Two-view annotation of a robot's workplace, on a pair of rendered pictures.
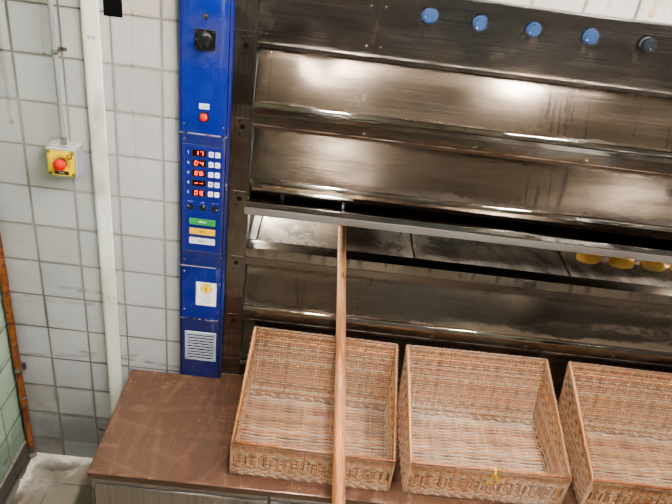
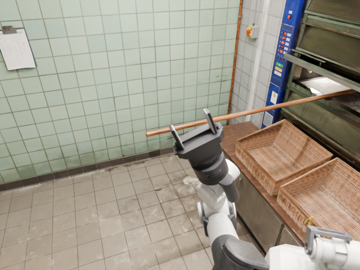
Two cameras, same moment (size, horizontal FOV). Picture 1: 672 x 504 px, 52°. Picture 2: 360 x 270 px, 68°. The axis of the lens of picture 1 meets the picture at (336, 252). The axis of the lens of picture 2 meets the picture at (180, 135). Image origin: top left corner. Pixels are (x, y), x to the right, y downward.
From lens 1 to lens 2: 1.54 m
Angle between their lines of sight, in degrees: 59
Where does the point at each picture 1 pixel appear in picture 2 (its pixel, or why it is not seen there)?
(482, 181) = not seen: outside the picture
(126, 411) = (233, 126)
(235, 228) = (290, 72)
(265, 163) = (305, 42)
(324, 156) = (329, 42)
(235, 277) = (285, 95)
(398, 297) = (343, 130)
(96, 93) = (265, 6)
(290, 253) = (305, 89)
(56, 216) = (248, 54)
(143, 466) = not seen: hidden behind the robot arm
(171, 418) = (241, 135)
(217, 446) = not seen: hidden behind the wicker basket
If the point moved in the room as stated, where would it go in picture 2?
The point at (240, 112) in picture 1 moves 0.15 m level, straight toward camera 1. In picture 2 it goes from (303, 16) to (289, 18)
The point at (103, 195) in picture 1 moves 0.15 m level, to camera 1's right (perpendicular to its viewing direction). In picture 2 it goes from (259, 48) to (268, 52)
